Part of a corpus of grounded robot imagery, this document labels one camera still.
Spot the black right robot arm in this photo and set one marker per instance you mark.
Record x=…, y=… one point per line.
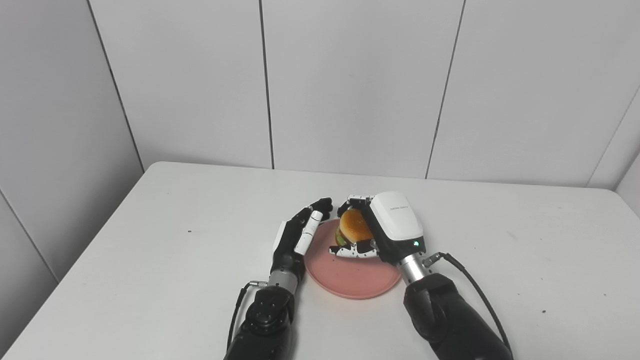
x=450, y=320

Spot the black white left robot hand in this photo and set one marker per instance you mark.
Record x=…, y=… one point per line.
x=290, y=245

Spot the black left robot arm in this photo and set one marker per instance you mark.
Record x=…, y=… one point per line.
x=265, y=320

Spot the pink round plate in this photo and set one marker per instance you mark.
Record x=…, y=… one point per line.
x=350, y=277

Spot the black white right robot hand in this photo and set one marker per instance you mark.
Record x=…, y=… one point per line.
x=397, y=222

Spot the toy hamburger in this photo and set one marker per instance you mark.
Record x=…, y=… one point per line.
x=355, y=226

